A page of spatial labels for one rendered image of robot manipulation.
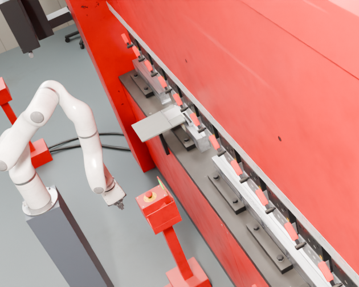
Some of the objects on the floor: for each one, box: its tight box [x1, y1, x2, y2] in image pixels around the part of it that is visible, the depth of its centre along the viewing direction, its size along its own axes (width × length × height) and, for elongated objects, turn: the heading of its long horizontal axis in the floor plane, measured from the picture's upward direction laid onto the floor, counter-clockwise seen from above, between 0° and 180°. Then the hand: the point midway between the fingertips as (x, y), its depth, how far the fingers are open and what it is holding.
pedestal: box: [0, 77, 53, 169], centre depth 459 cm, size 20×25×83 cm
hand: (120, 205), depth 279 cm, fingers closed
